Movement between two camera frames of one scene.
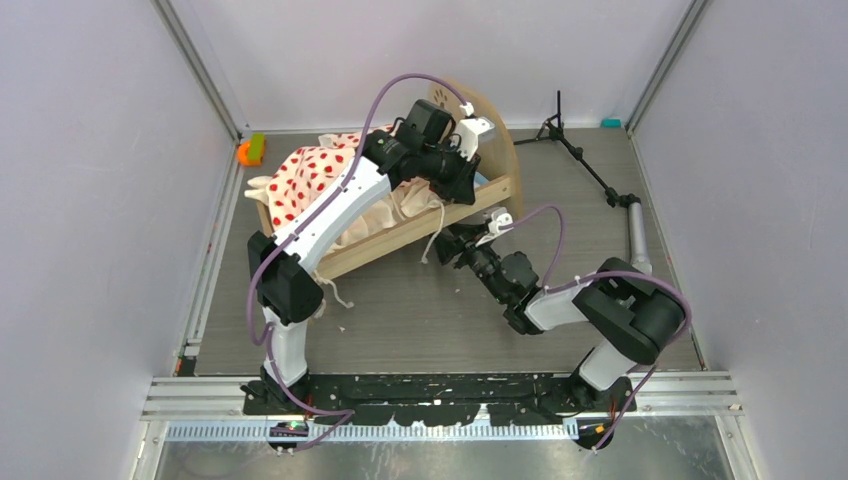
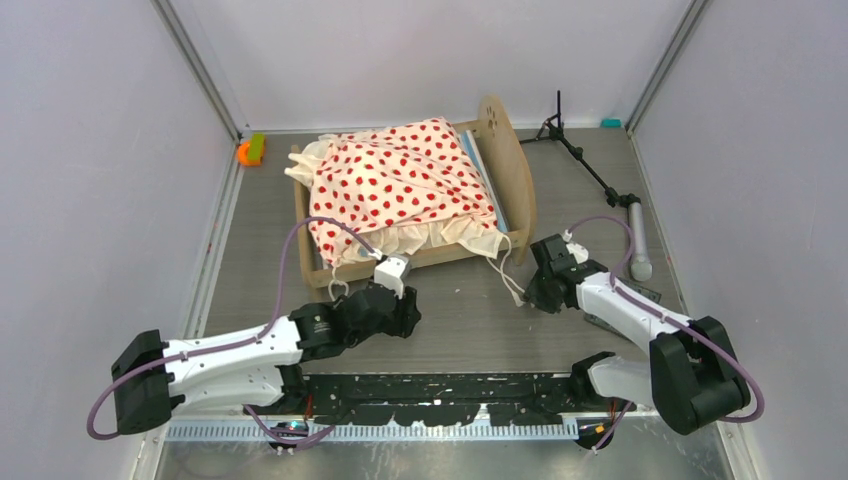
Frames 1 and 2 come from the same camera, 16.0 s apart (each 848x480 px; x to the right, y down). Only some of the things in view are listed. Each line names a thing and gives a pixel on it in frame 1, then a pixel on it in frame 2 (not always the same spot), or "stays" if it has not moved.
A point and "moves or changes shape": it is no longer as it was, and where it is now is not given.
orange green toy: [252, 151] stays
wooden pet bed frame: [505, 160] -> [316, 275]
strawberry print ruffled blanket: [308, 178] moves or changes shape
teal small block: [611, 123] stays
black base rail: [400, 397] stays
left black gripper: [461, 189] -> [406, 314]
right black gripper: [465, 240] -> [534, 295]
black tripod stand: [639, 239] stays
